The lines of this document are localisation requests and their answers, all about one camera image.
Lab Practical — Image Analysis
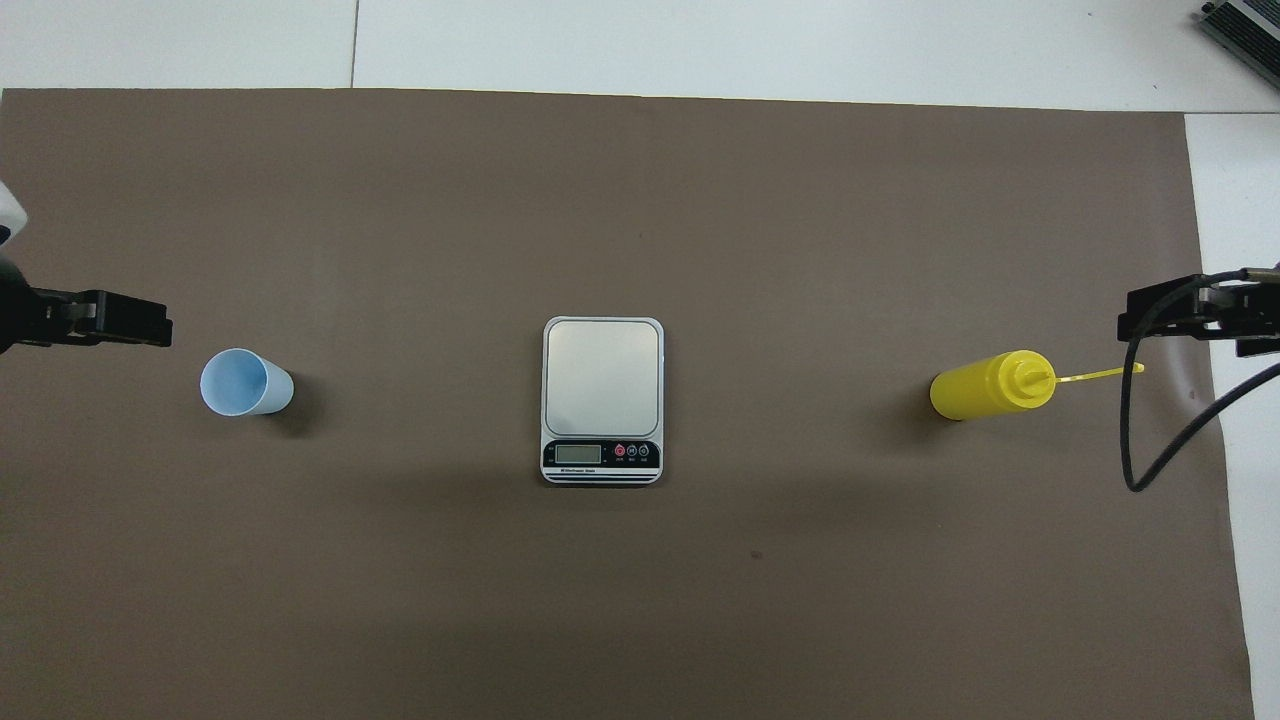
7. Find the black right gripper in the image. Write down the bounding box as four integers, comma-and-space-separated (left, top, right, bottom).
1117, 275, 1280, 359

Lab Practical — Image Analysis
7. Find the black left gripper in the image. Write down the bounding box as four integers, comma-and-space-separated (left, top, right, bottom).
0, 255, 173, 357

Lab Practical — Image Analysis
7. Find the light blue paper cup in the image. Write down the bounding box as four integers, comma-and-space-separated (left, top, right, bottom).
200, 348, 295, 418

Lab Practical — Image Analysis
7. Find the yellow squeeze bottle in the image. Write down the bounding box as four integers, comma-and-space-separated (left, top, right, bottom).
930, 349, 1146, 422

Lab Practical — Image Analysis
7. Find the silver digital kitchen scale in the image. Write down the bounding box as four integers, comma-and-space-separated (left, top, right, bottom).
541, 316, 665, 487

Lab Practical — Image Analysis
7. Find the grey ribbed metal device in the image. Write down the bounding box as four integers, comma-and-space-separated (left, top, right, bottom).
1200, 0, 1280, 93

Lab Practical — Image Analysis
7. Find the brown table mat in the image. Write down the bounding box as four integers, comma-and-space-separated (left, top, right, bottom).
0, 88, 1256, 720

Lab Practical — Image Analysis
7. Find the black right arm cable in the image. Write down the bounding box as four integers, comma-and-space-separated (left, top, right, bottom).
1120, 268, 1280, 493

